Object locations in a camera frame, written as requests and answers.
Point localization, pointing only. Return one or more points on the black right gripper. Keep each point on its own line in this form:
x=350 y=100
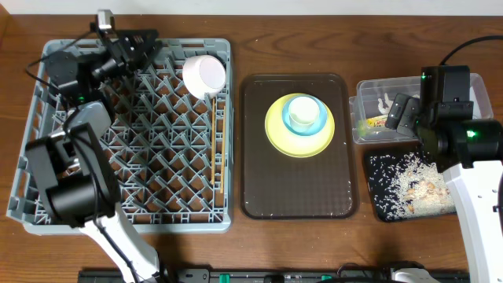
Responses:
x=405 y=115

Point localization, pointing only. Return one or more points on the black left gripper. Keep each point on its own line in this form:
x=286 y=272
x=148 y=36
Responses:
x=123 y=49

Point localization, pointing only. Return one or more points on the white napkin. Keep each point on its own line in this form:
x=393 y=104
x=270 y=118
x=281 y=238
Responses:
x=384 y=105

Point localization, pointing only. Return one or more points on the green orange snack wrapper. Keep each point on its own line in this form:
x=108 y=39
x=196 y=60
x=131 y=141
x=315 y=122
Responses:
x=371 y=125

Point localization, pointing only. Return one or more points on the rice pile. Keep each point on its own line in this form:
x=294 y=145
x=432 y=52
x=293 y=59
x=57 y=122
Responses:
x=416 y=188

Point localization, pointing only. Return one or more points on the white bowl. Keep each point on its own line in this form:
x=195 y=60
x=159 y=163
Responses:
x=204 y=76

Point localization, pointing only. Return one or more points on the light blue small plate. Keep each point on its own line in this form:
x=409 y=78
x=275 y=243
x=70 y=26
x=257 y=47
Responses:
x=318 y=125

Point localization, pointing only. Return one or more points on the white cup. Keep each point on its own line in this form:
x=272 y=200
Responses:
x=303 y=112

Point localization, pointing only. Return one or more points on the yellow plate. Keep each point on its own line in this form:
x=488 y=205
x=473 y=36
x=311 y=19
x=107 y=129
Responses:
x=292 y=144

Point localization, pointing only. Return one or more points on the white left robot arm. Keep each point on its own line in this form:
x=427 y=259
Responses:
x=77 y=187

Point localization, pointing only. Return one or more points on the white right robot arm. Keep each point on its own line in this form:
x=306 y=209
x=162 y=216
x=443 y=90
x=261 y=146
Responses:
x=468 y=154

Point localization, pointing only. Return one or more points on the black waste tray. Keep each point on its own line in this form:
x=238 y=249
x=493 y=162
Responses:
x=377 y=177

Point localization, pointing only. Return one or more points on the grey plastic dishwasher rack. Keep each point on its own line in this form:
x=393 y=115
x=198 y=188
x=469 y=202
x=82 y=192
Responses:
x=160 y=145

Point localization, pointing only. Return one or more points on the clear plastic bin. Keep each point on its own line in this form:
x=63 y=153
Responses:
x=364 y=104

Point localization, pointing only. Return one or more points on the dark brown serving tray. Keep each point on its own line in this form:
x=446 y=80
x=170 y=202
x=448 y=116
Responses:
x=277 y=186

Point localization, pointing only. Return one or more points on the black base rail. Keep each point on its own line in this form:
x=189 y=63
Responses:
x=233 y=276

